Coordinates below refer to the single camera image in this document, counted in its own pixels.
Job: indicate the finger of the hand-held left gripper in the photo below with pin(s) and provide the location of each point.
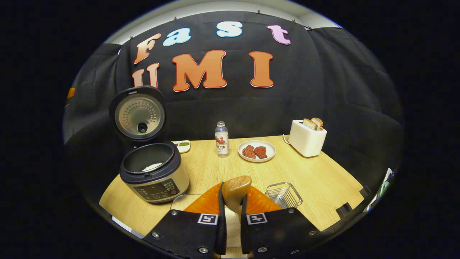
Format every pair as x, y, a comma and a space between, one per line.
70, 94

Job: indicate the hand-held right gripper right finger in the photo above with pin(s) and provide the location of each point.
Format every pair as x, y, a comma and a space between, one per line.
244, 233

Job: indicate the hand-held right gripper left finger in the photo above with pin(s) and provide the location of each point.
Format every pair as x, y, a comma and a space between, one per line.
220, 233

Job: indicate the wooden spoon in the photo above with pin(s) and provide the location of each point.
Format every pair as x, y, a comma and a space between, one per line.
235, 190

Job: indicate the grey rice cooker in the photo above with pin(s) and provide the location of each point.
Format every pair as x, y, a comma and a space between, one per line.
158, 187

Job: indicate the small white rice heap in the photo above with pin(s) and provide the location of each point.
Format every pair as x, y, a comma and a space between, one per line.
152, 167

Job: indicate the red meat piece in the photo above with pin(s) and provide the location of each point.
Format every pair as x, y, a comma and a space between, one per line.
248, 151
261, 152

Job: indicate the white round plate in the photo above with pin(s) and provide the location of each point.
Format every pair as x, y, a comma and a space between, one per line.
269, 151

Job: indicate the clear plastic water bottle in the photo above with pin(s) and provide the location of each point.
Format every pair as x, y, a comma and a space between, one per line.
222, 144

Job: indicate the white divided grain dish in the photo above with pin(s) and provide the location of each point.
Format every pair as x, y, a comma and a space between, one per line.
184, 145

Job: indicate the white toaster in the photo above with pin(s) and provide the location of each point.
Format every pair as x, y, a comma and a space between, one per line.
305, 142

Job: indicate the toasted bread slice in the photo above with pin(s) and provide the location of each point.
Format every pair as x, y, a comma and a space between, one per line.
318, 123
309, 124

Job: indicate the white printed board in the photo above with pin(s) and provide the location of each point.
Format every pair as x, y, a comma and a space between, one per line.
381, 189

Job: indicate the black backdrop cloth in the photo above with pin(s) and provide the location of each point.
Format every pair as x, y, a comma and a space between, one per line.
323, 90

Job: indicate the black table edge bracket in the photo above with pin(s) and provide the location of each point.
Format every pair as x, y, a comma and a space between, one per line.
366, 191
344, 210

